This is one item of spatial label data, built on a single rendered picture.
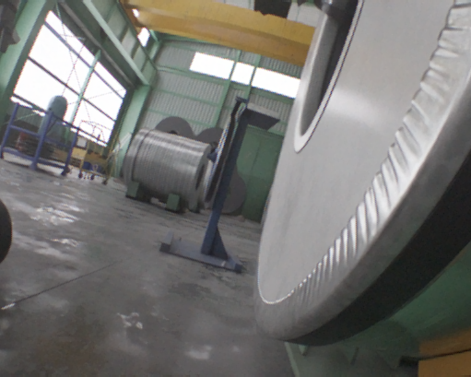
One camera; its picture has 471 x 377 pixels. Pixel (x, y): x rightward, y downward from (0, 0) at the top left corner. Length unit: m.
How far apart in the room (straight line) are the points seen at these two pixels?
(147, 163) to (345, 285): 5.41
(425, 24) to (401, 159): 0.08
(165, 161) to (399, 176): 5.36
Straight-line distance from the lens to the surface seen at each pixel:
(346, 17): 0.92
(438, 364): 0.42
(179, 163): 5.43
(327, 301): 0.23
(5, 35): 0.97
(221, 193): 2.14
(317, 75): 0.93
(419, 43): 0.21
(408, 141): 0.17
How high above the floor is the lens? 0.35
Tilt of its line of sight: 5 degrees up
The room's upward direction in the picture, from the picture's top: 16 degrees clockwise
